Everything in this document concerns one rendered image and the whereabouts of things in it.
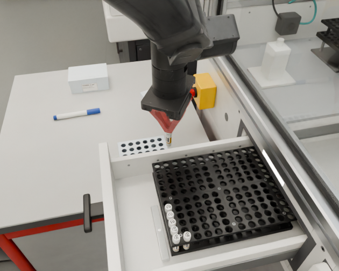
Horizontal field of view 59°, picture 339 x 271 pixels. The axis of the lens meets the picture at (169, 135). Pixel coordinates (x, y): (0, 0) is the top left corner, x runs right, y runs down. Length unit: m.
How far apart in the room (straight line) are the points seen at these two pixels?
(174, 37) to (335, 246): 0.35
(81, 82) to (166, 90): 0.58
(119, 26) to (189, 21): 0.89
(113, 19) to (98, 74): 0.25
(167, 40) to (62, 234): 0.62
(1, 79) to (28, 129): 1.84
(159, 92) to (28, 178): 0.46
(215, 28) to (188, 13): 0.14
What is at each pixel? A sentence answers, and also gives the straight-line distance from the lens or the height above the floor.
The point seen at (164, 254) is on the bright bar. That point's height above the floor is 0.85.
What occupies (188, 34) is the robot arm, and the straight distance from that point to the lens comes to 0.34.
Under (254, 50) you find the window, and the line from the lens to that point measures 0.62.
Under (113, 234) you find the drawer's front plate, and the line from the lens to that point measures 0.49.
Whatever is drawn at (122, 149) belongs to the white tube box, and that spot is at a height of 0.80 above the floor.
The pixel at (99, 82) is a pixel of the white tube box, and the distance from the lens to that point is 1.03.
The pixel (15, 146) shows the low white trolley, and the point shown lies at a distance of 0.93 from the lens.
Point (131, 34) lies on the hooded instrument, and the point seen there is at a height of 0.83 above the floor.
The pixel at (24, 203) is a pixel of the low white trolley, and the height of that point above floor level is 0.76.
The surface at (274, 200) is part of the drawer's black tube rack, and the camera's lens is 0.58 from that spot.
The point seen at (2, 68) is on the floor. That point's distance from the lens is 2.93.
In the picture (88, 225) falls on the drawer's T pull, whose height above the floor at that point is 0.91.
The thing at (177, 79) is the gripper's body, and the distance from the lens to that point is 0.47.
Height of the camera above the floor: 1.36
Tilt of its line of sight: 45 degrees down
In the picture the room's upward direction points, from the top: straight up
